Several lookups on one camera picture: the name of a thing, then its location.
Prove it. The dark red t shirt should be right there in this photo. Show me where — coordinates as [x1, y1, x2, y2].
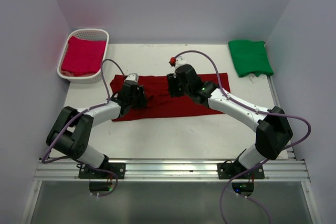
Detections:
[115, 76, 220, 122]

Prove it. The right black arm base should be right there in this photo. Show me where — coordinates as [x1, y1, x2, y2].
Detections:
[217, 160, 265, 179]

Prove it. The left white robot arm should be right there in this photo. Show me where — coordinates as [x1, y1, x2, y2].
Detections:
[46, 80, 146, 170]

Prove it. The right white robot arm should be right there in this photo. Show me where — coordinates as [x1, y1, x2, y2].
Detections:
[167, 63, 293, 175]

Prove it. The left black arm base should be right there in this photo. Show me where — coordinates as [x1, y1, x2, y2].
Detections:
[76, 163, 126, 179]

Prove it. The folded pink t shirt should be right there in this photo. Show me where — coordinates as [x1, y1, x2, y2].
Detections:
[61, 36, 106, 77]

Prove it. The folded green t shirt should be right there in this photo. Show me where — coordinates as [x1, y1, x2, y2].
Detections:
[228, 40, 274, 78]

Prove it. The white perforated plastic basket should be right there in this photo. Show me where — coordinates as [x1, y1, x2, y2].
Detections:
[57, 29, 109, 83]

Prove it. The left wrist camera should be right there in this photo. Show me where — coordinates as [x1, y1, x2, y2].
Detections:
[125, 73, 139, 83]

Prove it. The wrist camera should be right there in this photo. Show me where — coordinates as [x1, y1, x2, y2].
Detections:
[125, 73, 139, 83]
[169, 57, 187, 68]

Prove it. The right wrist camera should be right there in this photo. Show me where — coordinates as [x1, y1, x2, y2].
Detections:
[169, 57, 187, 68]

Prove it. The aluminium mounting rail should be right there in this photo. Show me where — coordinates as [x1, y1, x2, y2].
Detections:
[33, 159, 310, 182]

